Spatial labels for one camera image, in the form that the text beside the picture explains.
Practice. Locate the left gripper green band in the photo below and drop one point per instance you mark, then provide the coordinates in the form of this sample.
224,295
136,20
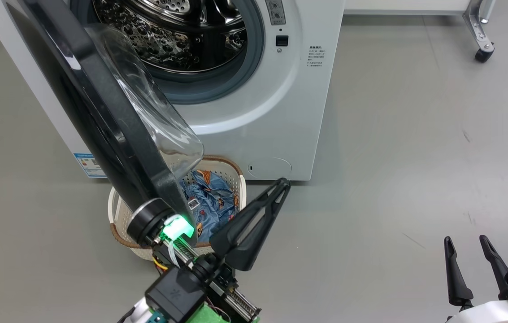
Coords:
177,229

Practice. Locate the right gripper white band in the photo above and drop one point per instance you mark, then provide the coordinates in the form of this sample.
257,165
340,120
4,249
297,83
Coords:
491,314

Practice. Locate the blue cartoon print pajama trousers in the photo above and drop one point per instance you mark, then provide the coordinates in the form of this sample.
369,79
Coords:
211,202

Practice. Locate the dark round glass washer door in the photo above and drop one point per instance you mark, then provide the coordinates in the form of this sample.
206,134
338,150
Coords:
115,116

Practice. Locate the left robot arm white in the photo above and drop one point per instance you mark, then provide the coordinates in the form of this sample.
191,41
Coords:
135,314

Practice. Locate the round washer filter cover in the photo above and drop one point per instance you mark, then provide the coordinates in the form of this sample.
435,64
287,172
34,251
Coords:
271,168

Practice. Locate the white front-load washing machine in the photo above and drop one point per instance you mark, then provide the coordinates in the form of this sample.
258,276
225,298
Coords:
280,112

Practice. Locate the steel washer drum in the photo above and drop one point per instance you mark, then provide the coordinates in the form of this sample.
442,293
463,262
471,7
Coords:
168,36

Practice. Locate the cream perforated laundry basket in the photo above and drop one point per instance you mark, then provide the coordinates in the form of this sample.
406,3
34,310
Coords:
236,179

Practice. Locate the blue energy label sticker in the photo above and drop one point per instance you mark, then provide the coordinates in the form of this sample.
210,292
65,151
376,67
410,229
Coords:
85,165

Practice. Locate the metal leg with caster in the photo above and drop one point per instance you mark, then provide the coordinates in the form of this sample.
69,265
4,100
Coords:
483,54

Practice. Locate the grey warning sticker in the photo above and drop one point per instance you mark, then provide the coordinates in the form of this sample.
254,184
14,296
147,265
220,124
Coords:
276,13

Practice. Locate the white partition panel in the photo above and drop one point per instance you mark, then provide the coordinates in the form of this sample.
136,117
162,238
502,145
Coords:
406,5

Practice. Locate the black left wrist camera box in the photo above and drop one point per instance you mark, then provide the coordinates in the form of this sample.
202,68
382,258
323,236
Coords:
173,294

